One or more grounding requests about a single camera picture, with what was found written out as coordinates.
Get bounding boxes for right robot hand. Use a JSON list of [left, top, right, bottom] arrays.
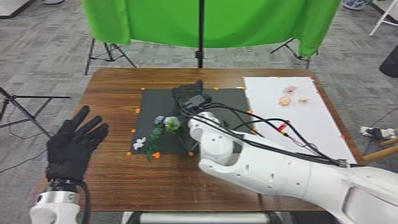
[[170, 79, 207, 105]]

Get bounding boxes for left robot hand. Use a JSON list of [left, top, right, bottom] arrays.
[[44, 105, 111, 184]]

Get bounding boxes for dark mat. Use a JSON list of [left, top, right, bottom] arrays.
[[129, 87, 253, 156]]

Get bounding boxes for blue flower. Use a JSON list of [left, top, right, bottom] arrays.
[[150, 115, 168, 136]]

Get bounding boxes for small white flower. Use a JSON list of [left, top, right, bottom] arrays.
[[131, 136, 149, 151]]

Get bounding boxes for green sprig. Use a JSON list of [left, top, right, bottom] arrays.
[[141, 128, 165, 163]]

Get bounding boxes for black tripod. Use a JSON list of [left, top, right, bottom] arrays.
[[0, 87, 70, 138]]

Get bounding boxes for black stand pole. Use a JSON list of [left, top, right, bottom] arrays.
[[193, 0, 207, 69]]

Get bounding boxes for black backdrop stand legs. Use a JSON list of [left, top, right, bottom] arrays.
[[268, 37, 316, 70], [83, 38, 138, 76]]

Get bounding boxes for white sheet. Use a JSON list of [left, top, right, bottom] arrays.
[[241, 76, 358, 156]]

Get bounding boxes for pale grey bar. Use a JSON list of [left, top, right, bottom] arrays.
[[120, 211, 324, 224]]

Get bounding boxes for black cable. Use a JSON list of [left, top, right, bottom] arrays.
[[229, 117, 292, 135], [191, 102, 353, 167]]

